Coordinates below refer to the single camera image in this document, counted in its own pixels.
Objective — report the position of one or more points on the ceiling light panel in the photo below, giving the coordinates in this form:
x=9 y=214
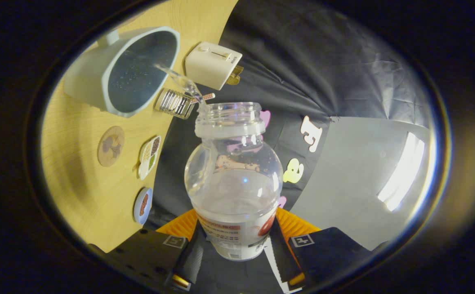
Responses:
x=402 y=171

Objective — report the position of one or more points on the round cork coaster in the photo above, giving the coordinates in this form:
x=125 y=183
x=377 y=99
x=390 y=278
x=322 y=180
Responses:
x=111 y=146

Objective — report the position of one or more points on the white divided dish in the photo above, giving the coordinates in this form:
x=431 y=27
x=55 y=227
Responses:
x=148 y=159

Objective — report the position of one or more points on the red striped straw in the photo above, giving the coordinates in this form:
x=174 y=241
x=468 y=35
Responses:
x=208 y=96

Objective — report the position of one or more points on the blue plate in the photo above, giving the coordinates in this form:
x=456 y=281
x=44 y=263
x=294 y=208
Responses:
x=137 y=210

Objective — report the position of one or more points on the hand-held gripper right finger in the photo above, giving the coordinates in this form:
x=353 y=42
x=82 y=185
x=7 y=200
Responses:
x=284 y=257

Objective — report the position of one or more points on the brown cookie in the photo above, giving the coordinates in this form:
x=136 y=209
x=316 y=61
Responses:
x=143 y=205

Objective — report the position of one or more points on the pale blue cup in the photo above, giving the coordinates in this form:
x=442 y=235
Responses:
x=135 y=73

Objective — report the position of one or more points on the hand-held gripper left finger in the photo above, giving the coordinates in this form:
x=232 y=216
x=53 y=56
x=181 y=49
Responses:
x=192 y=257

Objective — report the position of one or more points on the white toaster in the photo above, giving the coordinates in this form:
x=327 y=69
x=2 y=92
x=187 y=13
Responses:
x=210 y=63

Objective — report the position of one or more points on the wooden table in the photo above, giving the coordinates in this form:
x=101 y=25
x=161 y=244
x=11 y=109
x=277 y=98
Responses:
x=82 y=192

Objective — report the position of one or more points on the brown toast slice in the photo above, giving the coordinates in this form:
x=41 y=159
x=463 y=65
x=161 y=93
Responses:
x=234 y=76

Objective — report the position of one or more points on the clear plastic juice bottle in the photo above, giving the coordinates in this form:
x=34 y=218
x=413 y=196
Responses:
x=235 y=196

